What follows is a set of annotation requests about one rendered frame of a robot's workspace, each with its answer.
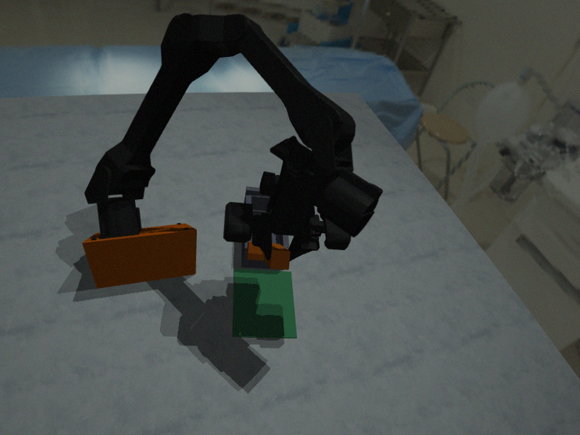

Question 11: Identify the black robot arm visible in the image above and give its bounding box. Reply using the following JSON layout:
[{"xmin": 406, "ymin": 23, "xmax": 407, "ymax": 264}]
[{"xmin": 85, "ymin": 13, "xmax": 383, "ymax": 239}]

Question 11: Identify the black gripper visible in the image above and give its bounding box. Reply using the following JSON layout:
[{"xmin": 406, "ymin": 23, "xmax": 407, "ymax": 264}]
[{"xmin": 223, "ymin": 188, "xmax": 351, "ymax": 261}]

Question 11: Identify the orange l-shaped part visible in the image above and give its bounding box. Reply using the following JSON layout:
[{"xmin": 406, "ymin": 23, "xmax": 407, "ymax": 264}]
[{"xmin": 247, "ymin": 242, "xmax": 291, "ymax": 270}]

